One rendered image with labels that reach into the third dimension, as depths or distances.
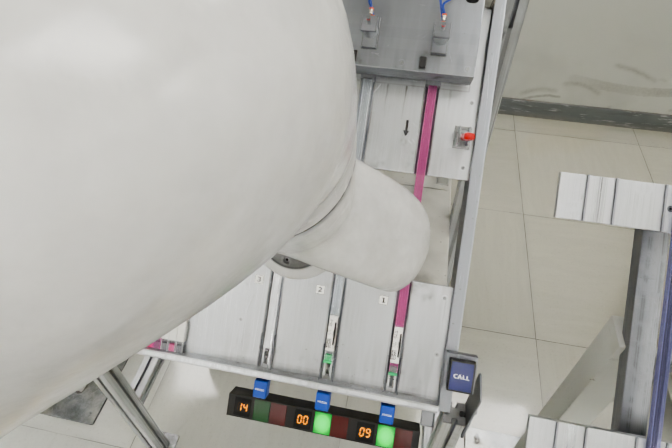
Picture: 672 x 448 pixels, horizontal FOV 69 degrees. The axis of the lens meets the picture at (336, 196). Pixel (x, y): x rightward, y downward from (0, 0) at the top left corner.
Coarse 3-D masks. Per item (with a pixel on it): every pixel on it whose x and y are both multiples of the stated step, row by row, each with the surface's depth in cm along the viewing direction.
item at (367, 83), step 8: (368, 80) 83; (368, 88) 83; (368, 96) 83; (360, 104) 83; (368, 104) 83; (360, 112) 83; (360, 120) 83; (360, 128) 83; (360, 136) 83; (360, 144) 83; (360, 152) 83; (360, 160) 83; (336, 280) 83; (336, 288) 83; (336, 296) 83; (336, 304) 83; (336, 312) 83; (328, 352) 83
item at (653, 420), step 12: (660, 336) 71; (660, 348) 70; (660, 360) 70; (660, 372) 70; (660, 384) 70; (660, 396) 69; (660, 408) 69; (660, 420) 69; (648, 432) 70; (660, 432) 69; (648, 444) 70; (660, 444) 69
